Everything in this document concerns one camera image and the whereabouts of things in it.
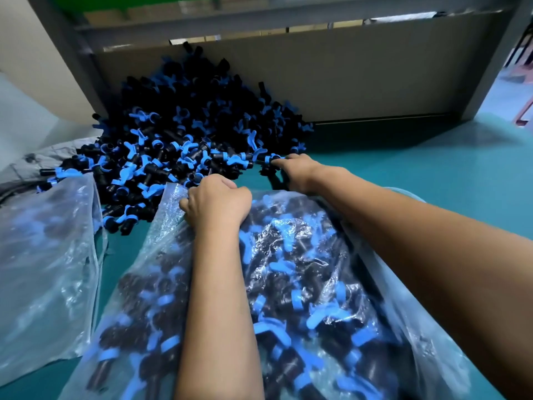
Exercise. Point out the person's right hand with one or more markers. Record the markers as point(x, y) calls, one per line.
point(304, 170)

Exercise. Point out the person's left hand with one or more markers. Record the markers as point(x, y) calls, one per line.
point(216, 204)

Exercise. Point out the person's right fingers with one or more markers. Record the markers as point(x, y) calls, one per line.
point(288, 162)

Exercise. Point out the person's left fingers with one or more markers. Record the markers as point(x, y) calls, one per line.
point(206, 185)

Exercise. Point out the large clear plastic bag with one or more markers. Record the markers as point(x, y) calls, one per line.
point(166, 229)

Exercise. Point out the person's right forearm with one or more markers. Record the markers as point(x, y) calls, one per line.
point(437, 262)

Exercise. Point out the person's left forearm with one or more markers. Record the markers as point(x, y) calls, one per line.
point(218, 312)

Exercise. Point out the pile of loose black valves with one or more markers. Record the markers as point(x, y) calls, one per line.
point(179, 133)

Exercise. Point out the brown cardboard panel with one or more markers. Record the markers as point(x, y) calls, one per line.
point(354, 70)

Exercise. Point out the bagged black blue valves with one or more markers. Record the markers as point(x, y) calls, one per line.
point(300, 287)

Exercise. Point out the grey plastic sack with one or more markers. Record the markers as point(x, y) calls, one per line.
point(37, 158)

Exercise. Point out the frosted clear plastic bag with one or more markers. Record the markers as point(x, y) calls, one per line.
point(45, 266)

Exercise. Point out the green board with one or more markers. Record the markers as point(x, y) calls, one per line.
point(125, 1)

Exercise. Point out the grey metal frame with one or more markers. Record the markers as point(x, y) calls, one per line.
point(145, 31)

